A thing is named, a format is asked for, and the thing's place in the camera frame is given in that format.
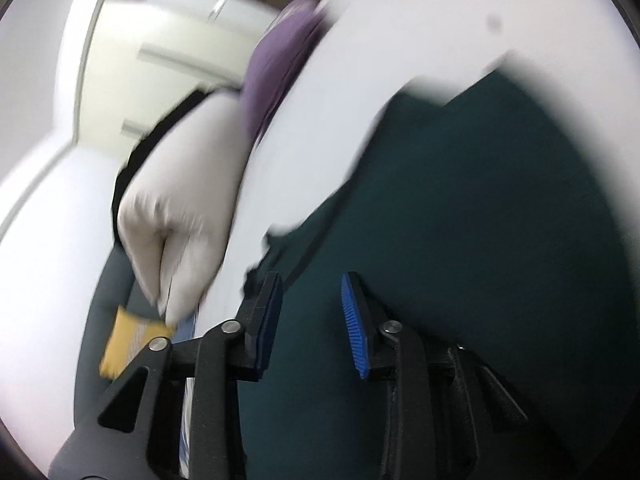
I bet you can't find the purple pillow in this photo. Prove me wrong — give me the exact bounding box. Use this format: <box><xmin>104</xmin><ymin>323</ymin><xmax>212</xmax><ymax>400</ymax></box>
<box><xmin>242</xmin><ymin>0</ymin><xmax>327</xmax><ymax>145</ymax></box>

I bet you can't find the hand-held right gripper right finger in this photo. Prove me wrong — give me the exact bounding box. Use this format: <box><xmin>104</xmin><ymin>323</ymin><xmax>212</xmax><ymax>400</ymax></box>
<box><xmin>340</xmin><ymin>271</ymin><xmax>530</xmax><ymax>480</ymax></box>

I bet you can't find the grey upholstered headboard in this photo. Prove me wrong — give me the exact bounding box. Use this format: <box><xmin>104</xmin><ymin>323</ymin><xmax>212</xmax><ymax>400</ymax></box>
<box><xmin>74</xmin><ymin>246</ymin><xmax>153</xmax><ymax>436</ymax></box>

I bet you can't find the dark green sweater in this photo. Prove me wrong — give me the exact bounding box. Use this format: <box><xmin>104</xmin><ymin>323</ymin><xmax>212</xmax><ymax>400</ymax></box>
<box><xmin>237</xmin><ymin>70</ymin><xmax>637</xmax><ymax>480</ymax></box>

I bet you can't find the cream wardrobe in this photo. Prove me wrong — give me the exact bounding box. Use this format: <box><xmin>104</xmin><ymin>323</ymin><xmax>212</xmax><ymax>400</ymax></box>
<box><xmin>75</xmin><ymin>0</ymin><xmax>282</xmax><ymax>150</ymax></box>

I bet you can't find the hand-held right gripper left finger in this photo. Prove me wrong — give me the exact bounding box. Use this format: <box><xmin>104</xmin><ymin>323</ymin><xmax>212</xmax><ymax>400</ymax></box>
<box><xmin>50</xmin><ymin>271</ymin><xmax>285</xmax><ymax>480</ymax></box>

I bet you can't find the rolled beige duvet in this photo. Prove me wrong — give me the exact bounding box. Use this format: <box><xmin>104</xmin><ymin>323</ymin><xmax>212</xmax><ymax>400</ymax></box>
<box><xmin>117</xmin><ymin>91</ymin><xmax>249</xmax><ymax>328</ymax></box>

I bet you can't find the yellow pillow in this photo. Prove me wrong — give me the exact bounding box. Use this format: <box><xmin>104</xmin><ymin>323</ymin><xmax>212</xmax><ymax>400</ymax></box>
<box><xmin>99</xmin><ymin>306</ymin><xmax>177</xmax><ymax>380</ymax></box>

